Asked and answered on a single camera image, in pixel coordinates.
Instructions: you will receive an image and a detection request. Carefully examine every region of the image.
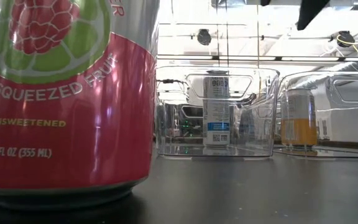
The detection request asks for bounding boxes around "black round fixture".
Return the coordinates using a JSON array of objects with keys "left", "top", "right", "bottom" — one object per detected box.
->
[
  {"left": 336, "top": 30, "right": 357, "bottom": 48},
  {"left": 196, "top": 28, "right": 213, "bottom": 46}
]

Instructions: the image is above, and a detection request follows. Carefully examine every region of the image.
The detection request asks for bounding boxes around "orange white soda can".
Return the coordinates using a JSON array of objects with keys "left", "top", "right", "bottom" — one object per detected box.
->
[{"left": 280, "top": 88, "right": 319, "bottom": 147}]

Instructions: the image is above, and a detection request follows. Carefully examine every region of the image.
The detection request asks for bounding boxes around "clear plastic bin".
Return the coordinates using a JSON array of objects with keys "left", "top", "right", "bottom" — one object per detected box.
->
[
  {"left": 155, "top": 65, "right": 281, "bottom": 158},
  {"left": 277, "top": 70, "right": 358, "bottom": 159}
]

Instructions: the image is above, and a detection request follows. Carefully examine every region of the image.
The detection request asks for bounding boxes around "red raspberry soda can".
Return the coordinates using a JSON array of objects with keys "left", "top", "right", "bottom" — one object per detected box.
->
[{"left": 0, "top": 0, "right": 161, "bottom": 211}]

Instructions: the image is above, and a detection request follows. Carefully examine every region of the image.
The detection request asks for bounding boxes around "white blue energy can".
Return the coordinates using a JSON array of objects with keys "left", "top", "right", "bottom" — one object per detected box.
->
[{"left": 202, "top": 70, "right": 231, "bottom": 147}]

